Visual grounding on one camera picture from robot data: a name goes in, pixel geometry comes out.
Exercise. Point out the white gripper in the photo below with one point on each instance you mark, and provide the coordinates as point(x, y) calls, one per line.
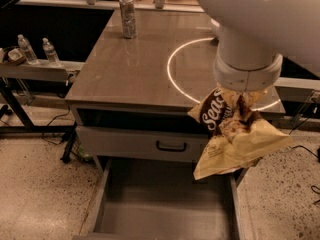
point(247, 76)

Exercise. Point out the brown sea salt chip bag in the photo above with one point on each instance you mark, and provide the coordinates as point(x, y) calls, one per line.
point(240, 136)

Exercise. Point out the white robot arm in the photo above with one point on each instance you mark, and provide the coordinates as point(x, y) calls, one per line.
point(255, 35)

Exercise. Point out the grey drawer cabinet counter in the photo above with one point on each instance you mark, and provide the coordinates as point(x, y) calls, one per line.
point(151, 82)

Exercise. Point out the open middle drawer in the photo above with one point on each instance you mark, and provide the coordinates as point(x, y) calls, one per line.
point(159, 200)

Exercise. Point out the tall silver drink can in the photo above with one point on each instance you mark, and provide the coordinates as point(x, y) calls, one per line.
point(128, 18)

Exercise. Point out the right clear water bottle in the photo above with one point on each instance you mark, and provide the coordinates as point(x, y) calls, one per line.
point(50, 52)

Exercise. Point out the clear water bottle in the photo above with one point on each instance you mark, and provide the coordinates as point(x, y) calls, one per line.
point(27, 50)
point(50, 52)

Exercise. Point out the left clear water bottle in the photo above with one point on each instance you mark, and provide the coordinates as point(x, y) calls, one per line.
point(27, 50)

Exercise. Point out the grey side shelf table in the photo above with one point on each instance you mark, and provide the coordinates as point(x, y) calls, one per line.
point(42, 71)

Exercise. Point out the small brown basket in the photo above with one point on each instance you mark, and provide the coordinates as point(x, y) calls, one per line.
point(11, 56)

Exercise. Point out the closed top drawer with handle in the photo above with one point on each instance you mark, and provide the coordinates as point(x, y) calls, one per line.
point(165, 146)

